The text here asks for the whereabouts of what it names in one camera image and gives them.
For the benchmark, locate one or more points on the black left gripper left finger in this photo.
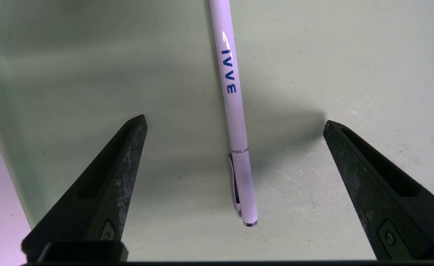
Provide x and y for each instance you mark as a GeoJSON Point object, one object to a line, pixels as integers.
{"type": "Point", "coordinates": [102, 207]}

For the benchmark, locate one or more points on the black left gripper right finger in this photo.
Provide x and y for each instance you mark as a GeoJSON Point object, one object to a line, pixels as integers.
{"type": "Point", "coordinates": [390, 207]}

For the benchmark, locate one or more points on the white pen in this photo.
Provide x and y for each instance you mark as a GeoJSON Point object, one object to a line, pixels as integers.
{"type": "Point", "coordinates": [235, 122]}

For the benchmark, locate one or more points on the light green plastic tray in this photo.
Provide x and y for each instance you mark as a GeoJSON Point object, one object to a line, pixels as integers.
{"type": "Point", "coordinates": [313, 55]}

